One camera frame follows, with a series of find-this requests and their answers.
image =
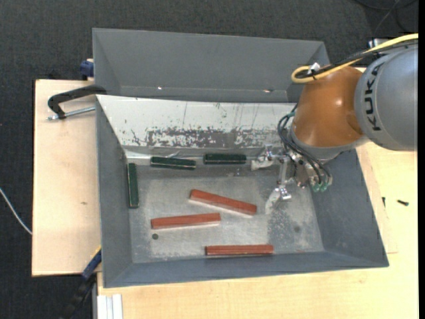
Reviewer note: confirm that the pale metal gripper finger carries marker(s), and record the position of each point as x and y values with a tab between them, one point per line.
262	164
280	194

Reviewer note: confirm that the dark green flat block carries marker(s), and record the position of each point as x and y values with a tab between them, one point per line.
133	186
224	159
172	163

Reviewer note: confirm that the red-brown flat block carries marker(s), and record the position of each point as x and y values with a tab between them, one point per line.
239	250
223	202
185	220

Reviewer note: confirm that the small black screw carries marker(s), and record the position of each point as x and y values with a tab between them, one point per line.
402	203

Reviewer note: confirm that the grey metal bin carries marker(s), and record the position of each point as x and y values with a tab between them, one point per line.
206	62

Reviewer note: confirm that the pale wood board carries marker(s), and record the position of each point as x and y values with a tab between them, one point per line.
64	178

